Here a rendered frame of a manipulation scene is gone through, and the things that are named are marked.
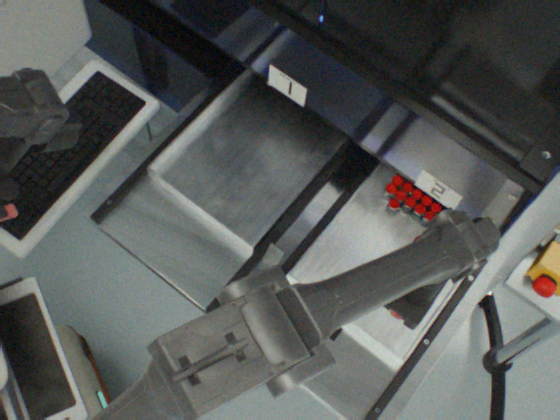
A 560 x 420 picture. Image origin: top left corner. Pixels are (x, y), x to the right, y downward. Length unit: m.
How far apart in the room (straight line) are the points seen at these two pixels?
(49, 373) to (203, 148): 0.55
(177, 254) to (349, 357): 0.37
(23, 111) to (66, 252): 1.46
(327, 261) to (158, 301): 0.99
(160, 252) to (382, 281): 0.69
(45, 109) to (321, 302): 0.45
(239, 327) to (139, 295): 1.66
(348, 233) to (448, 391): 0.99
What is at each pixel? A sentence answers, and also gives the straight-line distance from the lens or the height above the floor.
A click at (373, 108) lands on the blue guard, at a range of 1.27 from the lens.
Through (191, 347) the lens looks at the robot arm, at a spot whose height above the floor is 1.56.
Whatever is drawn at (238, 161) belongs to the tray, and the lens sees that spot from 1.46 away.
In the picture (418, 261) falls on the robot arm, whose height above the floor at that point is 1.41.
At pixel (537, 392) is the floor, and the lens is 2.40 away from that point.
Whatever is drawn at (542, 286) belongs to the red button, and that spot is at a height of 1.01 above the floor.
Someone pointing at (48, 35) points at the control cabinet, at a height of 0.93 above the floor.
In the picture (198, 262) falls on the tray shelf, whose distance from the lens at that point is 1.38.
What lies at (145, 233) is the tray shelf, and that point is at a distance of 1.41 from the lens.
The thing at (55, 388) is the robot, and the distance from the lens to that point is 1.19.
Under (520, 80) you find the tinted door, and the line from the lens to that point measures 1.05.
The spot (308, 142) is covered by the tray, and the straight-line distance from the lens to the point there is 1.49.
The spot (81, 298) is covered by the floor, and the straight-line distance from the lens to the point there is 2.32.
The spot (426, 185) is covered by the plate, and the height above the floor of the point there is 1.01.
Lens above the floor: 2.18
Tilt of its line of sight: 66 degrees down
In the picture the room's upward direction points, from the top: 9 degrees clockwise
